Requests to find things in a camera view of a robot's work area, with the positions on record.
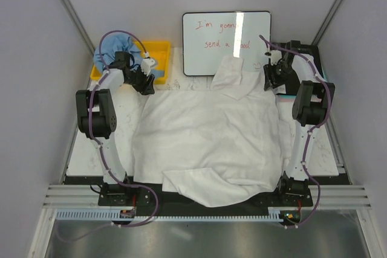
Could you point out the whiteboard with red writing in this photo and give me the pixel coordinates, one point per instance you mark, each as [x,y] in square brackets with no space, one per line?
[210,36]

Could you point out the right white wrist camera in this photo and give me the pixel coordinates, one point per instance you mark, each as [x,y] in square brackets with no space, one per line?
[274,56]

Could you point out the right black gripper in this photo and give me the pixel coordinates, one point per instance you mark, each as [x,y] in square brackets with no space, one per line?
[269,70]

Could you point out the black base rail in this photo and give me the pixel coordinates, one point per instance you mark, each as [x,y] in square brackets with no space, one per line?
[146,196]

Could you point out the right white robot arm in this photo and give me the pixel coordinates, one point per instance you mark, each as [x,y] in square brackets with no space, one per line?
[311,109]

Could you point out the blue long sleeve shirt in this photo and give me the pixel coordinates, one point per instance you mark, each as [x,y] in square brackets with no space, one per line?
[118,42]

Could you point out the white slotted cable duct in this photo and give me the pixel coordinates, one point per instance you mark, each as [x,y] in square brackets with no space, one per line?
[118,215]

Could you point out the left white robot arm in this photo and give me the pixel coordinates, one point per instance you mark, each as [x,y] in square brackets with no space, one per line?
[96,116]

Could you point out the yellow plastic bin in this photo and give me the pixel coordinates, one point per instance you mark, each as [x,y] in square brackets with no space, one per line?
[160,50]

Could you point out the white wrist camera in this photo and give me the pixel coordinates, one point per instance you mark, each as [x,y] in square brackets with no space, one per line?
[147,65]
[274,56]

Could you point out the white long sleeve shirt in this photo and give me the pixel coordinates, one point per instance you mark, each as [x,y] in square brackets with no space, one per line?
[217,147]

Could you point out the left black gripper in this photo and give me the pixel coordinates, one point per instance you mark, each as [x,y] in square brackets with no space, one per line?
[146,88]

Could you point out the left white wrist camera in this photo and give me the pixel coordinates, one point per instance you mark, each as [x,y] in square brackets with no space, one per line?
[147,65]

